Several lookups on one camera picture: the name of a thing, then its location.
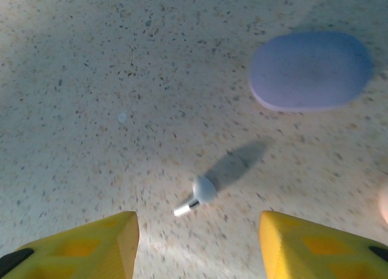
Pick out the lavender earbud case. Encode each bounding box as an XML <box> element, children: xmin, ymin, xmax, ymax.
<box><xmin>248</xmin><ymin>30</ymin><xmax>374</xmax><ymax>113</ymax></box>

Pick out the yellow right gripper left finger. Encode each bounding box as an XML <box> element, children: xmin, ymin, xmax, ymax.
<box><xmin>0</xmin><ymin>211</ymin><xmax>140</xmax><ymax>279</ymax></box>

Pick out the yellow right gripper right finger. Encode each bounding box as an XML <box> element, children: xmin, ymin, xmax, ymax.
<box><xmin>258</xmin><ymin>210</ymin><xmax>388</xmax><ymax>279</ymax></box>

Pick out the white earbud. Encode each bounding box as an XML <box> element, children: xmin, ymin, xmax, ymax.
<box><xmin>173</xmin><ymin>175</ymin><xmax>218</xmax><ymax>218</ymax></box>

